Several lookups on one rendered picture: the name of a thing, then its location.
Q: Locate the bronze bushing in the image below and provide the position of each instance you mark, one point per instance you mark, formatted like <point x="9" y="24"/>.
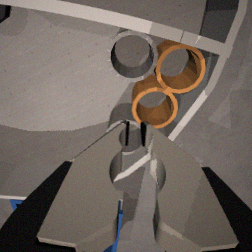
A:
<point x="159" y="116"/>
<point x="190" y="77"/>

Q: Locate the grey metal sleeve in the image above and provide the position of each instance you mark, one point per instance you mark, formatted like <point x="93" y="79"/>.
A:
<point x="123" y="112"/>
<point x="131" y="74"/>

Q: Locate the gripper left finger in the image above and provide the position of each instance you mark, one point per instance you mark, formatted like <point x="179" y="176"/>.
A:
<point x="76" y="209"/>

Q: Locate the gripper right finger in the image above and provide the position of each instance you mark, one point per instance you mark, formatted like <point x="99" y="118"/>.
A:
<point x="195" y="211"/>

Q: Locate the blue crate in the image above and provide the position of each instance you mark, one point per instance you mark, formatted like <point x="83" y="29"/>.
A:
<point x="112" y="248"/>

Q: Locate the white round turntable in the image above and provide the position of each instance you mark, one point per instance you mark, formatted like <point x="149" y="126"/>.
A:
<point x="56" y="89"/>

